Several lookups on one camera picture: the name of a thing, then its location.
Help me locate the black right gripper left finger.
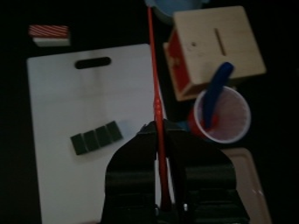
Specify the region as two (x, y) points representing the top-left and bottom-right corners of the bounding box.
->
(99, 121), (159, 224)

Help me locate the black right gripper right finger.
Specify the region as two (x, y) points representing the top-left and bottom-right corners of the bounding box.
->
(163, 118), (251, 224)

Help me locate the dark green sushi roll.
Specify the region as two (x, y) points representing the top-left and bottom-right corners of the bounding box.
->
(70, 120), (126, 156)

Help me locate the red toy knife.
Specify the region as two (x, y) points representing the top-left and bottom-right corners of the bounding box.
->
(146, 6), (174, 212)

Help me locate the white plastic cutting board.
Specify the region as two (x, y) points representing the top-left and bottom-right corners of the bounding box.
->
(26, 43), (169, 224)

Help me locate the red striped nigiri sushi toy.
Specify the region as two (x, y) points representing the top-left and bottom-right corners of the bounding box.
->
(27, 24), (73, 47)

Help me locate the red plastic cup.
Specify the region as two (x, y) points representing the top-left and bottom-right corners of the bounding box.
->
(187, 85), (253, 144)

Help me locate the blue plastic utensil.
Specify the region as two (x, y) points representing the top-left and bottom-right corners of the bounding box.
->
(201, 61), (237, 130)

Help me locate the wooden box with slot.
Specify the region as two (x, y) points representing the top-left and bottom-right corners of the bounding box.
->
(163, 4), (269, 102)

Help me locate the light blue bowl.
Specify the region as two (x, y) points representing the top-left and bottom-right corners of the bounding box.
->
(145, 0), (211, 25)

